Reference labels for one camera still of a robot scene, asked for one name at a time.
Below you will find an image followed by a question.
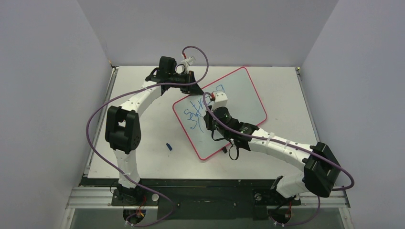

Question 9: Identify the blue marker cap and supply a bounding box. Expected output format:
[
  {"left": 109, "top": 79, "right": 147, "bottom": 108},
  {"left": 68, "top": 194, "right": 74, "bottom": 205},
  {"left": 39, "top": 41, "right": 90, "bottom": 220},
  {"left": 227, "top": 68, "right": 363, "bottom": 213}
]
[{"left": 166, "top": 143, "right": 172, "bottom": 151}]

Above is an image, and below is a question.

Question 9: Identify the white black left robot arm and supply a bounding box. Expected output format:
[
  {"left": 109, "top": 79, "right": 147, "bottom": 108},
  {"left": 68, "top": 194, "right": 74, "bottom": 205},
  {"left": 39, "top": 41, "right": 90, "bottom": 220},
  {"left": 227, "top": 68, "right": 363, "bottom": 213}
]
[{"left": 105, "top": 56, "right": 203, "bottom": 205}]

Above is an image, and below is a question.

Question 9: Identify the pink framed whiteboard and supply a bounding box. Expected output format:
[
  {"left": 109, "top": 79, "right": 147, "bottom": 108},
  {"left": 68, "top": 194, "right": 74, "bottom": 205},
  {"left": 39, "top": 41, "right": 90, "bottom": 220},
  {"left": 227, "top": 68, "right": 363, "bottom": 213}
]
[{"left": 172, "top": 67, "right": 267, "bottom": 160}]

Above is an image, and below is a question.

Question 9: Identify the black left whiteboard foot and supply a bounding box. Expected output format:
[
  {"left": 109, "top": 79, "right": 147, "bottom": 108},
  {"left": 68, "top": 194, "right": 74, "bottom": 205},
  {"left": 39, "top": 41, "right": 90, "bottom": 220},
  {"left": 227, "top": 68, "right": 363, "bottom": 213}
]
[{"left": 222, "top": 146, "right": 228, "bottom": 154}]

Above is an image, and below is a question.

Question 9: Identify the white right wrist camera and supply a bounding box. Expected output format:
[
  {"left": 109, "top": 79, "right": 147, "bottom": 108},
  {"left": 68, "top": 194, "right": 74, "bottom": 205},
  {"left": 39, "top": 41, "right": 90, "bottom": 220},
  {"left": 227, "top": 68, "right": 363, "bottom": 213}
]
[{"left": 210, "top": 92, "right": 228, "bottom": 111}]

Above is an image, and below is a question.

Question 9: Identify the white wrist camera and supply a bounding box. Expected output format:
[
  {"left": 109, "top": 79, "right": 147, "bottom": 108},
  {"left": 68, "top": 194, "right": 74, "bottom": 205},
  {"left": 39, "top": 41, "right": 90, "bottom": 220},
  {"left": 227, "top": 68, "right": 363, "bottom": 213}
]
[
  {"left": 210, "top": 92, "right": 228, "bottom": 111},
  {"left": 180, "top": 56, "right": 196, "bottom": 73}
]

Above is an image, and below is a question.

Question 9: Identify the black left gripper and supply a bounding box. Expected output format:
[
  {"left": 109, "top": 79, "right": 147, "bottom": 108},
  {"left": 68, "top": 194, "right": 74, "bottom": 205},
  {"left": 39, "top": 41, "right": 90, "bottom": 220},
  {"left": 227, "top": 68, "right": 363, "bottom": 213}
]
[{"left": 169, "top": 71, "right": 204, "bottom": 95}]

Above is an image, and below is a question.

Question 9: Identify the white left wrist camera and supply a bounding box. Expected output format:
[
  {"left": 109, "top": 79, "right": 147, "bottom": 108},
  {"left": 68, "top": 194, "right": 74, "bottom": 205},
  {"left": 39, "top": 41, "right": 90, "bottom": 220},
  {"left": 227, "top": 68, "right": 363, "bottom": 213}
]
[{"left": 180, "top": 56, "right": 196, "bottom": 73}]

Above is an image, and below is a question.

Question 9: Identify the aluminium frame rail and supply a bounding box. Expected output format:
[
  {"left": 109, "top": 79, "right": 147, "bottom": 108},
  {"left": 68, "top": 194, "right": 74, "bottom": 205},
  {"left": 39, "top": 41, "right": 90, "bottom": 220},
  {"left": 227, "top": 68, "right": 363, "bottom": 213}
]
[{"left": 66, "top": 187, "right": 350, "bottom": 209}]

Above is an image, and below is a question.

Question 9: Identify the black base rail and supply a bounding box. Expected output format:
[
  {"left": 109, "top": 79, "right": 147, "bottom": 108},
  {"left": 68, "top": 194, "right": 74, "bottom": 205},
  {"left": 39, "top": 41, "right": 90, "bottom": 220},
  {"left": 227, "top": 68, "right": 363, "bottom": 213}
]
[{"left": 79, "top": 177, "right": 333, "bottom": 221}]

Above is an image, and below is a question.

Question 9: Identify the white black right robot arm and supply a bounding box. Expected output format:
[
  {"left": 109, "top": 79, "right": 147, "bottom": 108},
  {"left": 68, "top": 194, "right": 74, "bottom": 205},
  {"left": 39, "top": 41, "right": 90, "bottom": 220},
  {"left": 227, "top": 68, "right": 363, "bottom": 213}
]
[{"left": 204, "top": 107, "right": 340, "bottom": 204}]

